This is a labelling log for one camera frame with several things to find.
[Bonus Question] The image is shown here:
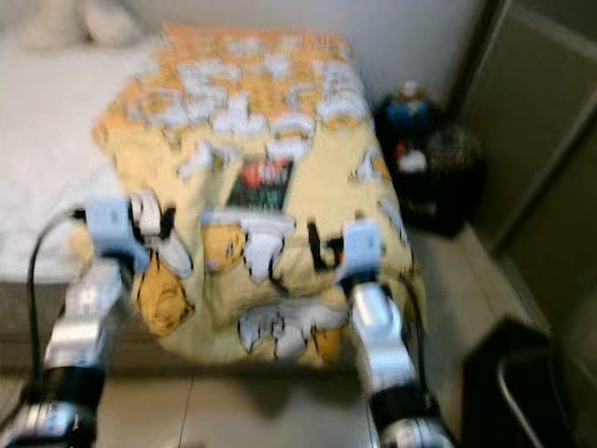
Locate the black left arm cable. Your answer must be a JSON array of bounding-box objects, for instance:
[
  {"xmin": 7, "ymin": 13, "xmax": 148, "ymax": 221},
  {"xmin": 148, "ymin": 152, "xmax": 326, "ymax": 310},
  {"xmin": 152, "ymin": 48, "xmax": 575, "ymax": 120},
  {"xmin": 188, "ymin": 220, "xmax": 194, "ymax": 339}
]
[{"xmin": 28, "ymin": 210, "xmax": 94, "ymax": 374}]

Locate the dark wardrobe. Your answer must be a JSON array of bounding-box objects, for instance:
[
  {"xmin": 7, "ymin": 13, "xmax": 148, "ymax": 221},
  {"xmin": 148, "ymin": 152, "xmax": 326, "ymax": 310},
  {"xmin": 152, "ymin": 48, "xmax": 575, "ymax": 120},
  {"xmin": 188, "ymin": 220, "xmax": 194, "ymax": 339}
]
[{"xmin": 457, "ymin": 0, "xmax": 597, "ymax": 328}]

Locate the white quilted mattress pad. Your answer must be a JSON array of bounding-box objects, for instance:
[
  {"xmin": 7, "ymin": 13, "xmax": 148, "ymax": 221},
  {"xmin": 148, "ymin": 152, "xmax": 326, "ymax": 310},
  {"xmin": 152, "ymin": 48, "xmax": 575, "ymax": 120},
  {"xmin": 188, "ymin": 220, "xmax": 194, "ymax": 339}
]
[{"xmin": 0, "ymin": 42, "xmax": 150, "ymax": 281}]

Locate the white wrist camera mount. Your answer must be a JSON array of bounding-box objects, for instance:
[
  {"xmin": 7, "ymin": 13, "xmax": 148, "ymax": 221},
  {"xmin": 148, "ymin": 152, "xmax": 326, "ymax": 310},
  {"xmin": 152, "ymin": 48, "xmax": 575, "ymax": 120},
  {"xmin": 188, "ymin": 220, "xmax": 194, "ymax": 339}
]
[
  {"xmin": 89, "ymin": 196, "xmax": 146, "ymax": 267},
  {"xmin": 340, "ymin": 219, "xmax": 383, "ymax": 281}
]

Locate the dark book with red print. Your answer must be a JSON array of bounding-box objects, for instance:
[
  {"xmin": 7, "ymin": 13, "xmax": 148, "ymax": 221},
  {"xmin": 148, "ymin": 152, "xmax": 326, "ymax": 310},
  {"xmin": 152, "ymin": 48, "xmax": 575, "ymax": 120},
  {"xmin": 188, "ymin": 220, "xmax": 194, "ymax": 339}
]
[{"xmin": 224, "ymin": 157, "xmax": 295, "ymax": 211}]

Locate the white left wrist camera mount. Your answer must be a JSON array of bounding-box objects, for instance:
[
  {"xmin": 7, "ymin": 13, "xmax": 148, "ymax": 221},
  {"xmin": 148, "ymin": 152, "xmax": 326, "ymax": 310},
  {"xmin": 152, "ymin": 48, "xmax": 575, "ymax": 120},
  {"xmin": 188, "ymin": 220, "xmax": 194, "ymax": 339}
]
[{"xmin": 89, "ymin": 196, "xmax": 146, "ymax": 267}]

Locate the yellow orange cartoon egg blanket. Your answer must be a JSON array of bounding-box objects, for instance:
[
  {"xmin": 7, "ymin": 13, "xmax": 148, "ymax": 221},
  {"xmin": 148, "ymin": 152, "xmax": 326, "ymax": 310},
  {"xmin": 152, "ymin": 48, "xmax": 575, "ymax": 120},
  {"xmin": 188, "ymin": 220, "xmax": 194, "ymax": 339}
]
[{"xmin": 93, "ymin": 28, "xmax": 425, "ymax": 367}]

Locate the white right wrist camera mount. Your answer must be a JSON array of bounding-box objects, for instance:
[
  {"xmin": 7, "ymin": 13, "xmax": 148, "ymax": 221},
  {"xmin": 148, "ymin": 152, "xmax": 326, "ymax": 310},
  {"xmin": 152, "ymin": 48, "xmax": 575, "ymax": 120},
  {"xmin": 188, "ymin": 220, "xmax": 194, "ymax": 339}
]
[{"xmin": 340, "ymin": 219, "xmax": 383, "ymax": 281}]

